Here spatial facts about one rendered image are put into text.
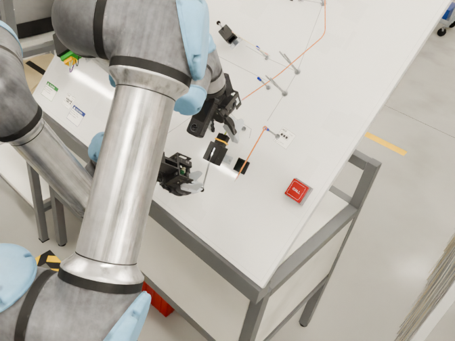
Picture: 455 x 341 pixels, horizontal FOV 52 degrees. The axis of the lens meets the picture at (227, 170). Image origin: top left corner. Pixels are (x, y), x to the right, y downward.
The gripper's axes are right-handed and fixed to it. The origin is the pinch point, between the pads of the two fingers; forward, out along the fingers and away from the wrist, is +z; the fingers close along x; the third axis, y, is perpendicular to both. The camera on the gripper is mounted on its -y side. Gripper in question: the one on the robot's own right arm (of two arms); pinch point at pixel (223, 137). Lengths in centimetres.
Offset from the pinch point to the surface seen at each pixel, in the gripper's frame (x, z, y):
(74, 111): 64, 12, -10
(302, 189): -27.0, 4.8, -1.7
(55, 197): 90, 62, -33
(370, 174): -32, 38, 30
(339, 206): -26, 50, 19
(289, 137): -15.6, 2.9, 10.3
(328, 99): -21.3, -2.9, 22.8
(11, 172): 130, 70, -35
